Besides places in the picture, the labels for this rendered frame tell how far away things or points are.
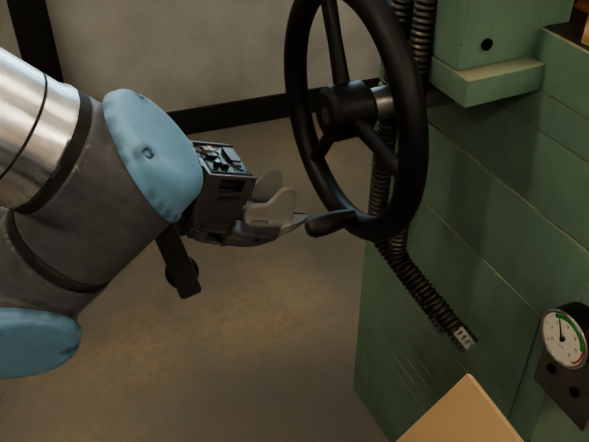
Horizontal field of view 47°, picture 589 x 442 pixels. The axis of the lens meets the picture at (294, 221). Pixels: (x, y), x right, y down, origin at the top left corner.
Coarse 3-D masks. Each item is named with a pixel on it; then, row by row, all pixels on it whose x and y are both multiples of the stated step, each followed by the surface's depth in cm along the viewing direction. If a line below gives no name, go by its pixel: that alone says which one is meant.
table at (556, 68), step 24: (576, 24) 68; (552, 48) 67; (576, 48) 64; (432, 72) 70; (456, 72) 67; (480, 72) 67; (504, 72) 67; (528, 72) 68; (552, 72) 68; (576, 72) 65; (456, 96) 68; (480, 96) 67; (504, 96) 68; (552, 96) 69; (576, 96) 66
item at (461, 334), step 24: (408, 0) 70; (432, 0) 66; (408, 24) 71; (432, 24) 67; (384, 72) 75; (384, 120) 77; (384, 168) 80; (384, 192) 82; (384, 240) 85; (408, 264) 82; (408, 288) 84; (432, 288) 81; (432, 312) 80; (456, 336) 79
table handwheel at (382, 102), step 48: (336, 0) 70; (384, 0) 61; (288, 48) 80; (336, 48) 70; (384, 48) 60; (288, 96) 83; (336, 96) 70; (384, 96) 72; (432, 96) 75; (384, 144) 67; (336, 192) 81
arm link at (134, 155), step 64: (0, 64) 39; (0, 128) 38; (64, 128) 41; (128, 128) 42; (0, 192) 41; (64, 192) 42; (128, 192) 43; (192, 192) 46; (64, 256) 46; (128, 256) 48
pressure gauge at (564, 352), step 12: (552, 312) 67; (564, 312) 66; (576, 312) 66; (588, 312) 66; (540, 324) 69; (552, 324) 68; (564, 324) 66; (576, 324) 65; (588, 324) 65; (552, 336) 69; (564, 336) 67; (576, 336) 65; (588, 336) 64; (552, 348) 69; (564, 348) 67; (576, 348) 66; (588, 348) 64; (564, 360) 68; (576, 360) 66; (588, 360) 65
